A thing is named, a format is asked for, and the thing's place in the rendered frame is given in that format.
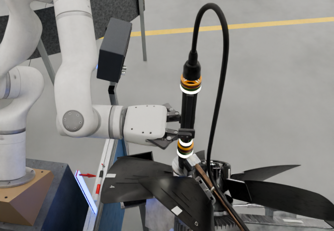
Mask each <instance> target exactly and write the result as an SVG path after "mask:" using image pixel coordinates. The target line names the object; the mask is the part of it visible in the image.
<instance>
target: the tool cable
mask: <svg viewBox="0 0 334 231"><path fill-rule="evenodd" d="M209 9H212V10H214V11H215V13H216V14H217V16H218V18H219V20H220V23H221V27H222V32H223V56H222V65H221V73H220V79H219V86H218V92H217V97H216V103H215V108H214V114H213V119H212V125H211V131H210V136H209V142H208V149H207V158H206V165H207V172H208V175H209V178H210V180H211V182H212V184H213V187H212V188H211V190H210V192H211V193H213V191H214V190H215V189H216V191H217V193H218V194H219V196H220V197H221V199H222V200H223V202H224V203H225V204H226V206H227V207H228V209H229V210H230V211H231V213H232V214H233V216H234V217H235V218H236V220H237V221H238V222H239V224H240V225H241V227H242V228H243V229H244V231H250V230H249V229H248V227H247V226H246V225H245V223H244V222H243V221H242V219H241V218H240V217H239V215H238V214H237V213H236V211H235V210H234V209H233V207H232V206H231V204H230V203H229V202H228V200H227V199H226V197H225V196H224V195H223V193H222V192H221V190H220V188H219V185H218V184H217V183H216V182H215V180H214V177H213V175H212V172H211V166H210V159H211V150H212V145H213V140H214V134H215V129H216V124H217V119H218V114H219V109H220V105H221V99H222V94H223V89H224V84H225V78H226V72H227V65H228V57H229V30H228V25H227V21H226V18H225V16H224V13H223V12H222V10H221V8H220V7H219V6H218V5H217V4H215V3H212V2H209V3H207V4H205V5H204V6H202V7H201V9H200V10H199V12H198V14H197V16H196V19H195V24H194V29H193V37H192V46H191V52H192V53H195V52H196V47H197V39H198V32H199V26H200V22H201V19H202V16H203V14H204V13H205V11H207V10H209Z"/></svg>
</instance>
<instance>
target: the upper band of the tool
mask: <svg viewBox="0 0 334 231"><path fill-rule="evenodd" d="M181 81H182V83H184V84H185V85H187V86H196V85H198V84H200V83H201V81H202V76H201V77H200V78H199V80H196V81H188V80H186V79H184V77H183V76H182V75H181ZM187 82H194V83H195V84H188V83H187Z"/></svg>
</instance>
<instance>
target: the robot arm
mask: <svg viewBox="0 0 334 231"><path fill-rule="evenodd" d="M4 1H5V3H6V5H7V7H8V9H9V19H8V23H7V27H6V30H5V34H4V37H3V40H2V42H1V44H0V99H11V98H13V101H12V102H11V103H10V104H9V105H7V106H6V107H4V108H2V109H0V188H11V187H16V186H20V185H23V184H26V183H28V182H30V181H31V180H33V179H34V177H35V171H34V170H33V169H31V168H29V167H26V117H27V113H28V111H29V109H30V108H31V107H32V105H33V104H34V103H35V102H36V101H37V99H38V98H39V97H40V95H41V94H42V92H43V89H44V79H43V76H42V74H41V73H40V72H39V71H38V70H37V69H36V68H33V67H28V66H18V65H19V64H21V63H23V62H24V61H26V60H27V59H28V58H29V57H30V56H31V55H32V54H33V53H34V51H35V49H36V47H37V45H38V42H39V40H40V37H41V34H42V23H41V21H40V19H39V17H38V16H37V14H36V13H35V12H34V11H33V10H32V9H31V7H30V3H31V2H32V1H40V2H44V3H49V4H53V5H54V10H55V17H56V24H57V30H58V36H59V43H60V49H61V55H62V63H61V65H60V67H59V68H58V70H57V73H56V76H55V81H54V94H55V103H56V110H57V118H56V126H57V130H58V133H59V134H60V135H61V136H66V137H72V138H83V137H84V138H101V139H119V140H121V139H122V138H124V140H125V141H127V142H130V143H134V144H139V145H145V146H153V147H159V148H161V149H163V150H165V149H166V148H167V147H168V146H169V144H171V143H172V142H173V141H176V140H178V138H179V139H194V137H195V130H194V129H185V128H179V129H178V130H174V129H169V128H167V122H177V121H179V123H181V114H180V113H179V112H178V111H175V110H174V109H173V108H172V107H171V105H170V104H169V103H166V104H163V105H136V106H129V107H128V108H124V106H117V105H97V104H92V102H91V91H90V81H91V74H92V72H93V71H94V70H95V69H96V67H97V64H98V56H97V48H96V40H95V33H94V26H93V19H92V13H91V6H90V0H4Z"/></svg>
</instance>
